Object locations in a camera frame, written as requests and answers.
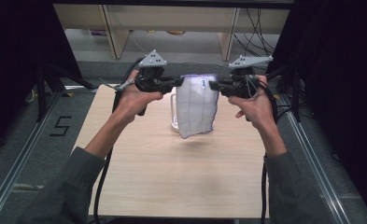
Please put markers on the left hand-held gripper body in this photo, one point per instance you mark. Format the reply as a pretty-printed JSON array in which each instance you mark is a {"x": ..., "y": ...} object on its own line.
[{"x": 153, "y": 60}]

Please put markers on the white cloth with purple trim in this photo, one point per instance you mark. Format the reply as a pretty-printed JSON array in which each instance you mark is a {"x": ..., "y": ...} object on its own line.
[{"x": 196, "y": 105}]

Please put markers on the metal floor rail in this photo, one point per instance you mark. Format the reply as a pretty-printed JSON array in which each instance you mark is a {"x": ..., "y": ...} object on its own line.
[
  {"x": 23, "y": 155},
  {"x": 307, "y": 155}
]

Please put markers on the yellow black floor tape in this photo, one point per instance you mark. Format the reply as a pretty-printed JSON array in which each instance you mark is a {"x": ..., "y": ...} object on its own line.
[
  {"x": 276, "y": 96},
  {"x": 68, "y": 94}
]

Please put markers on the black curtain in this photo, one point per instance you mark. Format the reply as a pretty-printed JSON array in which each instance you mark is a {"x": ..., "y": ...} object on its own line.
[
  {"x": 10, "y": 62},
  {"x": 343, "y": 77}
]

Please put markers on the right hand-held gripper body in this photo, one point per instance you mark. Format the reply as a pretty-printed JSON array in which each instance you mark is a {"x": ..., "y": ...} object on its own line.
[{"x": 246, "y": 60}]

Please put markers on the person's left hand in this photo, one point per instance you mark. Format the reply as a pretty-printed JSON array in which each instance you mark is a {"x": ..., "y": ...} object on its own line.
[{"x": 128, "y": 102}]

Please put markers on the black metal stand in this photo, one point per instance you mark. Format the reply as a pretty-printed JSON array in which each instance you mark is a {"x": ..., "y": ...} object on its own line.
[
  {"x": 296, "y": 99},
  {"x": 41, "y": 99}
]

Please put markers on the person's right hand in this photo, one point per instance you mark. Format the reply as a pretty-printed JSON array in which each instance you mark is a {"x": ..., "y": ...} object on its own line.
[{"x": 256, "y": 109}]

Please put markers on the beige wooden desk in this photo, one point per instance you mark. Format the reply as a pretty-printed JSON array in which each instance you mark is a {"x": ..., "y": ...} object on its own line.
[{"x": 119, "y": 40}]

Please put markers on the yellow object under desk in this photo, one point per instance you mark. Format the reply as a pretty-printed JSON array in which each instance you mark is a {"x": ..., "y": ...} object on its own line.
[{"x": 175, "y": 32}]

